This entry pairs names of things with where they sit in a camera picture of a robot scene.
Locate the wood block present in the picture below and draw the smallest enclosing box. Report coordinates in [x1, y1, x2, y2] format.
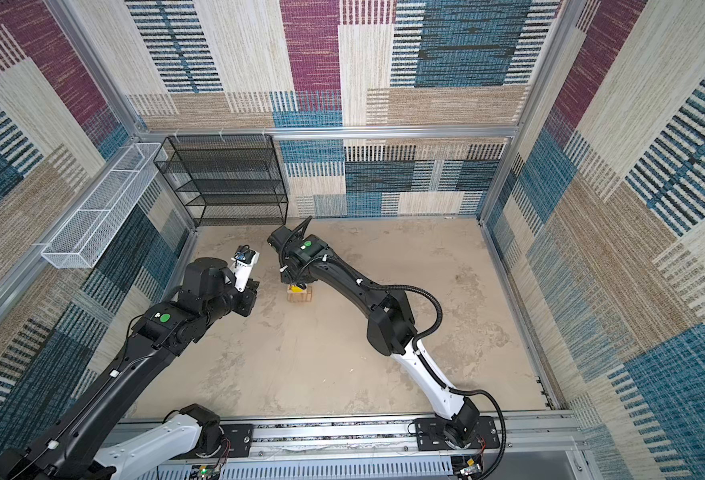
[288, 291, 312, 303]

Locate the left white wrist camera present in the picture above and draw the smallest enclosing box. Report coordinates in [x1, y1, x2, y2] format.
[232, 244, 260, 292]

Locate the black wire shelf rack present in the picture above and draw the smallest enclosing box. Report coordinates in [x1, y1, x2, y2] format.
[154, 134, 288, 227]

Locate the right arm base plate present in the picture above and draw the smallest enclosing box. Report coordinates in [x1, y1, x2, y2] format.
[407, 416, 501, 451]

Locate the white wire mesh basket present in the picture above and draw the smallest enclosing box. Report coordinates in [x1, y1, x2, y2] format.
[42, 143, 160, 269]

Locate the aluminium front rail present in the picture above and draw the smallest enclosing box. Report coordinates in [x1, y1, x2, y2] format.
[140, 411, 602, 479]

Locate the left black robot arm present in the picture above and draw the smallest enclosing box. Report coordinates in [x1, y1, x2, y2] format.
[0, 257, 260, 479]

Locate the black corrugated cable hose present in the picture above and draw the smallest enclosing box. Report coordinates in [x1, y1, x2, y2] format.
[278, 215, 509, 480]

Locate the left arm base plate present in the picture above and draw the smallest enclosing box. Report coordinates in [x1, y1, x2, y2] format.
[194, 424, 254, 462]

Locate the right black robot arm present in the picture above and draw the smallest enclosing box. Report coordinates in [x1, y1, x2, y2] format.
[268, 220, 480, 448]

